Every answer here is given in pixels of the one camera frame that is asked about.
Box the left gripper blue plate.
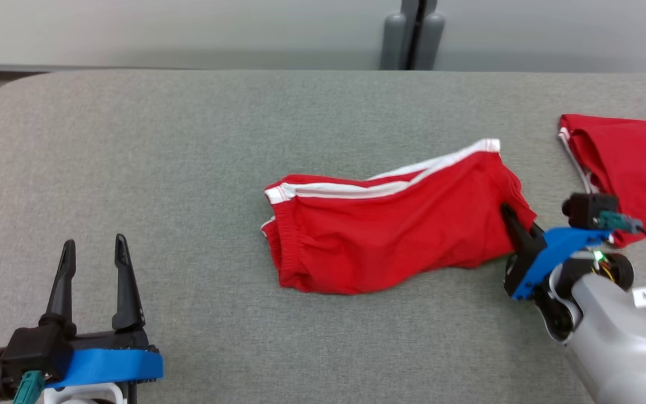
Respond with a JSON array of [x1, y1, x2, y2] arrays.
[[39, 234, 164, 388]]

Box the red shorts white side stripe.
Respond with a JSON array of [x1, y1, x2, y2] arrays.
[[261, 138, 537, 296]]

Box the black cable teal plug left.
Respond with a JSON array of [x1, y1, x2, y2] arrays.
[[12, 370, 46, 404]]

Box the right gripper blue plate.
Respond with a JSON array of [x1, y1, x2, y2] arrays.
[[500, 203, 610, 301]]

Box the red shirt white collar sleeves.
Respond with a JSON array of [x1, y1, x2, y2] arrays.
[[559, 114, 646, 248]]

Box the grey partition post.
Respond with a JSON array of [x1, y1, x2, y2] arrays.
[[380, 0, 446, 71]]

